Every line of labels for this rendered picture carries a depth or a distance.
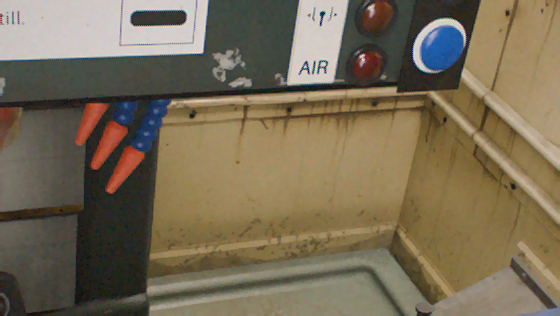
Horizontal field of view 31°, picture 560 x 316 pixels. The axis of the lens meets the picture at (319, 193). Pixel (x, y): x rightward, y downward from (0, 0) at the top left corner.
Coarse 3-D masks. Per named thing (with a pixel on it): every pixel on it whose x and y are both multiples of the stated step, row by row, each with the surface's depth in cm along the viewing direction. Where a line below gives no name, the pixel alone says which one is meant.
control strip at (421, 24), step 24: (384, 0) 58; (432, 0) 60; (456, 0) 60; (480, 0) 61; (360, 24) 59; (432, 24) 61; (456, 24) 61; (360, 48) 60; (408, 48) 61; (384, 72) 61; (408, 72) 62; (432, 72) 63; (456, 72) 64
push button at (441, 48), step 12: (432, 36) 61; (444, 36) 61; (456, 36) 61; (420, 48) 61; (432, 48) 61; (444, 48) 61; (456, 48) 62; (432, 60) 62; (444, 60) 62; (456, 60) 62
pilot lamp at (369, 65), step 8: (360, 56) 60; (368, 56) 60; (376, 56) 60; (360, 64) 60; (368, 64) 60; (376, 64) 60; (360, 72) 60; (368, 72) 60; (376, 72) 61; (368, 80) 61
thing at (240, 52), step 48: (240, 0) 55; (288, 0) 56; (240, 48) 57; (288, 48) 58; (384, 48) 61; (0, 96) 53; (48, 96) 54; (96, 96) 55; (144, 96) 57; (192, 96) 58
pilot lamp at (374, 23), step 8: (368, 8) 58; (376, 8) 58; (384, 8) 58; (368, 16) 58; (376, 16) 58; (384, 16) 59; (392, 16) 59; (368, 24) 59; (376, 24) 59; (384, 24) 59; (376, 32) 59
